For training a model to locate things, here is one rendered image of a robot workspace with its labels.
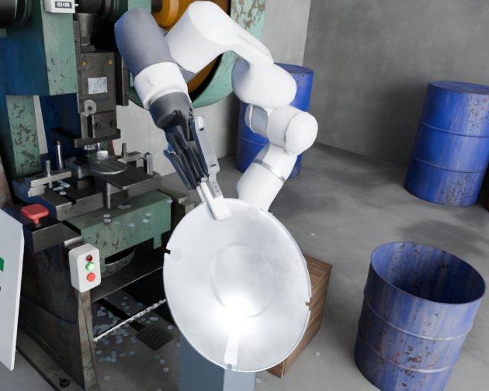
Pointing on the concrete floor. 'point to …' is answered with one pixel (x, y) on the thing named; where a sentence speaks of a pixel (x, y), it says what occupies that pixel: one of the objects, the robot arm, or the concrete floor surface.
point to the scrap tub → (415, 316)
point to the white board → (1, 282)
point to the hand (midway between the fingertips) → (213, 201)
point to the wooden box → (316, 274)
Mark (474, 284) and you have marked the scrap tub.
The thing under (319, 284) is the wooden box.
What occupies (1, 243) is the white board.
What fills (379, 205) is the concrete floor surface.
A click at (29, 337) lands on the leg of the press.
